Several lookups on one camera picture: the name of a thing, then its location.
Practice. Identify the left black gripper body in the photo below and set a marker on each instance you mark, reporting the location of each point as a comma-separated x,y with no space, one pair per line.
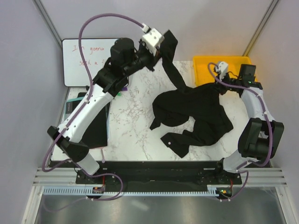
145,58

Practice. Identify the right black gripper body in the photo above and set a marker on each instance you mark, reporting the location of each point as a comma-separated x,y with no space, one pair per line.
223,89

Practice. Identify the black long sleeve shirt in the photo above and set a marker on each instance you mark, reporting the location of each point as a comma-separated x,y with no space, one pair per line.
174,108

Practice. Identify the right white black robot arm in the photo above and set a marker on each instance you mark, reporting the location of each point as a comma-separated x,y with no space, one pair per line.
261,136

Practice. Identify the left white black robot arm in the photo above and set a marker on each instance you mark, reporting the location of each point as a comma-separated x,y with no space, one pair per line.
124,61

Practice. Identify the white whiteboard with red writing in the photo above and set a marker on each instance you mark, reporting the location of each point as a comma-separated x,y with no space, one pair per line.
96,52

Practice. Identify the teal and white packaging board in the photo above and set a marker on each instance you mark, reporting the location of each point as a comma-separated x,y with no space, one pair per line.
70,106

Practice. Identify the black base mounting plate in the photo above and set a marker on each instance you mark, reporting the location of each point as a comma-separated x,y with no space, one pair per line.
106,169

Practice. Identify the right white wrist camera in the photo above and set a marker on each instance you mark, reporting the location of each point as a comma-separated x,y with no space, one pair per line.
221,69

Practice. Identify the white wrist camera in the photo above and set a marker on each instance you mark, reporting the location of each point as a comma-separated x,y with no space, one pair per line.
153,40
221,69

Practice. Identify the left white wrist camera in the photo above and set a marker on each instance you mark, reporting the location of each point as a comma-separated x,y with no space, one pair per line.
153,40

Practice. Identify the aluminium frame rail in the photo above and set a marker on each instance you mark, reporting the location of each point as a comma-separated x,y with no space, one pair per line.
254,177

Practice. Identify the white slotted cable duct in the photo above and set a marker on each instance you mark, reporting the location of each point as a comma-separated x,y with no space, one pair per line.
101,191

